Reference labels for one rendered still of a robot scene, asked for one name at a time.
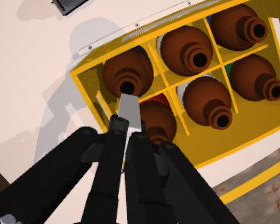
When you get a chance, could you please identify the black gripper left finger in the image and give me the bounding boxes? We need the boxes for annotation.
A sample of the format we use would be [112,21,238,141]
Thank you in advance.
[0,93,130,224]

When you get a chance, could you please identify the brown bottle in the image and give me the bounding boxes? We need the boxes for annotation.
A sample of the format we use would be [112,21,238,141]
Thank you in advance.
[224,53,280,102]
[176,72,232,130]
[102,45,154,99]
[206,3,268,51]
[139,93,177,145]
[156,25,213,77]

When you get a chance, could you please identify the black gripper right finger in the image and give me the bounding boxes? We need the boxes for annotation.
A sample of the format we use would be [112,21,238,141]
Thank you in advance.
[122,95,240,224]

